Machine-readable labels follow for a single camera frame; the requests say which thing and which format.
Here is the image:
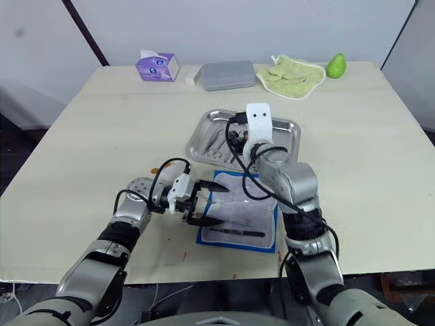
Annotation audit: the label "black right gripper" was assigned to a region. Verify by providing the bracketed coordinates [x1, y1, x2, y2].
[228, 126, 251, 152]

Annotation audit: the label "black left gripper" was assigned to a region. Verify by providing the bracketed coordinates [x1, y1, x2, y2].
[175, 179, 229, 228]

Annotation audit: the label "silver surgical scissors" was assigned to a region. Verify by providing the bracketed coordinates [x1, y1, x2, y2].
[203, 135, 232, 161]

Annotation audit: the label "metal tray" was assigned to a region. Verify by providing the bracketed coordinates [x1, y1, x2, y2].
[186, 108, 302, 170]

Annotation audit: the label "grey metal case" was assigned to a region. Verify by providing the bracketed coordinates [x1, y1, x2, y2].
[198, 60, 256, 92]

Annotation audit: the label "small orange white object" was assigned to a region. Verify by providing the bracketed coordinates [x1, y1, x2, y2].
[150, 162, 186, 184]

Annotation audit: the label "small white box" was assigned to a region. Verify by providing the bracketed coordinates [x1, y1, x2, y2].
[184, 66, 202, 86]

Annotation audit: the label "green cloth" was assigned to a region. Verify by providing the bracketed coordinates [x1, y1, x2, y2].
[255, 54, 328, 102]

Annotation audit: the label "purple tissue box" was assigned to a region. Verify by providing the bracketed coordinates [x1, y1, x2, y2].
[135, 50, 180, 83]

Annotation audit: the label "grey robot torso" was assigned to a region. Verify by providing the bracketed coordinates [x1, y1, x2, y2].
[142, 314, 300, 326]

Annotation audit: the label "green pear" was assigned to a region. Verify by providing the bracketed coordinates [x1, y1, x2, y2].
[326, 52, 347, 79]

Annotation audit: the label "black diagonal bar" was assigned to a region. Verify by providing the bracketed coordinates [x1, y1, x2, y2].
[60, 0, 110, 67]

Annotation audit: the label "brown box under table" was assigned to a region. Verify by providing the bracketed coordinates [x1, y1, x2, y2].
[379, 271, 435, 308]

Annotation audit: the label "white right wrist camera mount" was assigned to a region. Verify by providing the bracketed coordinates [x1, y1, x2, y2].
[241, 101, 275, 160]

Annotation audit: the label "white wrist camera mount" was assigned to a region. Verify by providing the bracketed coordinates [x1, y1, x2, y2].
[168, 173, 196, 214]
[241, 101, 275, 160]

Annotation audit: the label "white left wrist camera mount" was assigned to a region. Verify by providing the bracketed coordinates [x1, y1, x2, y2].
[168, 173, 196, 214]

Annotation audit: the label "black handled instrument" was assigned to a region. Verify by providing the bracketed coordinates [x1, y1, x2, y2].
[209, 228, 266, 238]

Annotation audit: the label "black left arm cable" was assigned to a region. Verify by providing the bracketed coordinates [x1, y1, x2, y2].
[114, 158, 192, 218]

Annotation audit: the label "thin white cable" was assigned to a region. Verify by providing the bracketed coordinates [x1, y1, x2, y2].
[0, 281, 24, 315]

